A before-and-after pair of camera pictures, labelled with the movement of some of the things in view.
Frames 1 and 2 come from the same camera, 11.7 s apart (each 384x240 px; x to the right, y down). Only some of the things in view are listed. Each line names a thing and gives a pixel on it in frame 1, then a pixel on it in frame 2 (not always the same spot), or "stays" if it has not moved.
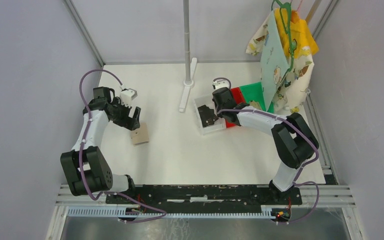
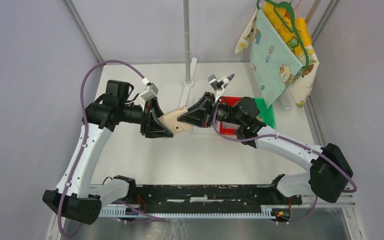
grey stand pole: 187,40 stays
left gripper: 129,123 → 151,126
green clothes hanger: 292,45 → 294,30
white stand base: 187,85 stays
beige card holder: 140,135 → 170,119
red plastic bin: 239,99 → 229,128
